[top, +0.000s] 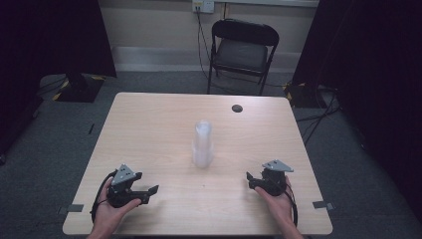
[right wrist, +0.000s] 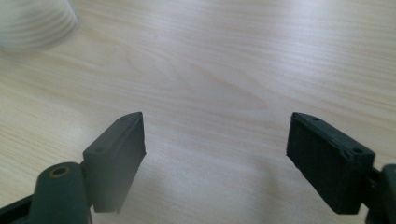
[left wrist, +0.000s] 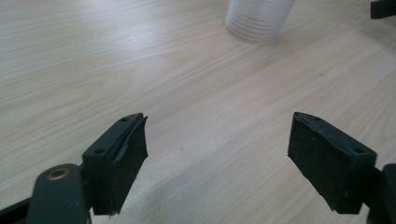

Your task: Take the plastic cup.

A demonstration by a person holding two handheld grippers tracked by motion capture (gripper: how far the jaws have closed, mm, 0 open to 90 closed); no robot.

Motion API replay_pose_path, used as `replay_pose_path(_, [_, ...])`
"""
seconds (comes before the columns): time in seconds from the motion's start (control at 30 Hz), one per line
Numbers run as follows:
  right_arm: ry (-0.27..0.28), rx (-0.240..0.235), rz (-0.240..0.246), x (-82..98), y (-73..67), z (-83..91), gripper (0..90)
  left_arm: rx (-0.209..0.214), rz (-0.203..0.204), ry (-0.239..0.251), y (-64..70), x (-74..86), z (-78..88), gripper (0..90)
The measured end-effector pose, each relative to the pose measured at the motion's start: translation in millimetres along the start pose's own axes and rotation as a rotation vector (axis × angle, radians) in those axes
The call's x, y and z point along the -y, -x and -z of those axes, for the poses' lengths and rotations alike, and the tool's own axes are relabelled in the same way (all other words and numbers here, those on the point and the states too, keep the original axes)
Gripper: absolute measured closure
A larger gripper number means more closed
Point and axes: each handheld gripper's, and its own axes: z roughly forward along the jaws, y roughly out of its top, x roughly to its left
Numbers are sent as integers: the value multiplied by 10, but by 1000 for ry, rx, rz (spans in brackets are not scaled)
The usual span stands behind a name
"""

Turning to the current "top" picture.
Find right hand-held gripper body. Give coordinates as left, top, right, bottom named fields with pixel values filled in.
left=262, top=159, right=295, bottom=197

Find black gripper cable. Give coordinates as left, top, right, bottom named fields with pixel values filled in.
left=91, top=169, right=119, bottom=223
left=284, top=182, right=299, bottom=228

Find person's left hand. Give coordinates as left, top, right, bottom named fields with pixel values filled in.
left=93, top=180, right=142, bottom=233

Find white wall socket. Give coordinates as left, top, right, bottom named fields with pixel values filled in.
left=192, top=0, right=215, bottom=14

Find black curtain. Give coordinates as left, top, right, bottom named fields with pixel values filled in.
left=292, top=0, right=422, bottom=223
left=0, top=0, right=117, bottom=160

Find black stand base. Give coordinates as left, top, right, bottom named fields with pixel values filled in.
left=52, top=73, right=106, bottom=104
left=284, top=81, right=327, bottom=110

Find black wall socket cable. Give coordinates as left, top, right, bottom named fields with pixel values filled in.
left=196, top=9, right=220, bottom=84

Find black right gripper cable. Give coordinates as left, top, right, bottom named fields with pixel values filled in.
left=284, top=182, right=299, bottom=228

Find black folding chair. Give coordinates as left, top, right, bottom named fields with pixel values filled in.
left=207, top=18, right=281, bottom=97

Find grey tape strip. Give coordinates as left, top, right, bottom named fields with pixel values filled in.
left=313, top=200, right=335, bottom=211
left=58, top=203, right=85, bottom=215

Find person's right hand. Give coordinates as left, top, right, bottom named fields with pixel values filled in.
left=255, top=177, right=298, bottom=230

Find stack of clear plastic cups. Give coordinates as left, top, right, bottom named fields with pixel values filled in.
left=191, top=119, right=214, bottom=169

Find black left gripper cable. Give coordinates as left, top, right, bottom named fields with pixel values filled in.
left=91, top=169, right=119, bottom=223

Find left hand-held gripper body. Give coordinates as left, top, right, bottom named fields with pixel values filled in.
left=106, top=163, right=143, bottom=209

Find black floor cables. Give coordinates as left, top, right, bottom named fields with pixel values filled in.
left=295, top=85, right=343, bottom=147

